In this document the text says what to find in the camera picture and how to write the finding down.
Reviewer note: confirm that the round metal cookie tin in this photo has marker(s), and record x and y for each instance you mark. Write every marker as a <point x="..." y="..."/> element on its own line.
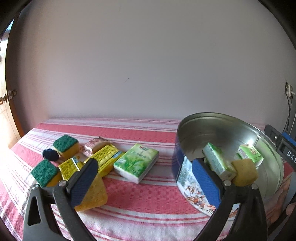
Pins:
<point x="227" y="133"/>

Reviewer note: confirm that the wall socket with plugs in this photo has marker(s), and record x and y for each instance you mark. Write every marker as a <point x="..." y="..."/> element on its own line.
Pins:
<point x="289" y="90"/>

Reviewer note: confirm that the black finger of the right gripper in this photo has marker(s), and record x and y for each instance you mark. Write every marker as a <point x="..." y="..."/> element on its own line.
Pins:
<point x="284" y="144"/>

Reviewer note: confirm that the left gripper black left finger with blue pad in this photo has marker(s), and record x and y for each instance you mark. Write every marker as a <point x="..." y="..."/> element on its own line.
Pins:
<point x="40" y="223"/>

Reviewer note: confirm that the green tissue pack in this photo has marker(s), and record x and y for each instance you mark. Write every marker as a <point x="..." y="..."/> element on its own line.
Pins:
<point x="215" y="159"/>
<point x="136" y="163"/>

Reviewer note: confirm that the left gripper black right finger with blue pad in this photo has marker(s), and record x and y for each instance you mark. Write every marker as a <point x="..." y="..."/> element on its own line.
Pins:
<point x="250" y="220"/>

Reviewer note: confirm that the yellow green scrub sponge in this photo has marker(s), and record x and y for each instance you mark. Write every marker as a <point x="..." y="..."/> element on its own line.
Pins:
<point x="46" y="174"/>
<point x="66" y="146"/>

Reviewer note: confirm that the wooden door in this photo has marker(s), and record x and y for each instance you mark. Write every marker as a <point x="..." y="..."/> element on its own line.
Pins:
<point x="11" y="128"/>

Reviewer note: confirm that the yellow sponge in tin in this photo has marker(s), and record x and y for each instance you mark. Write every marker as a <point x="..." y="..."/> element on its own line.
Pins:
<point x="246" y="172"/>

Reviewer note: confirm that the pink floral snack wrapper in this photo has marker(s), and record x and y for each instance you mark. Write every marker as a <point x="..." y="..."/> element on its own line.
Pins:
<point x="94" y="145"/>

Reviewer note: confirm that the red white striped bedspread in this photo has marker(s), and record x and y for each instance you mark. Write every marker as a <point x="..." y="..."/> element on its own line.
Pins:
<point x="154" y="209"/>

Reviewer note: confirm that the yellow sponge cloth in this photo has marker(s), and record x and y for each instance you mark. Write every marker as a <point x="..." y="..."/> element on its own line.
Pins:
<point x="96" y="195"/>

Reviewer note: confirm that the green tissue pack in tin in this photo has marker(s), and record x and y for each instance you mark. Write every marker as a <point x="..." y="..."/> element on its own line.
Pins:
<point x="215" y="159"/>

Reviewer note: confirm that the dark blue yarn ball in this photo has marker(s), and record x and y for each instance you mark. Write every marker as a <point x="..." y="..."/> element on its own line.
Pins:
<point x="50" y="154"/>

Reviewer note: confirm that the brass door knob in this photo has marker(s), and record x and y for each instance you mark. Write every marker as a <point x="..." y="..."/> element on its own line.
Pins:
<point x="8" y="96"/>

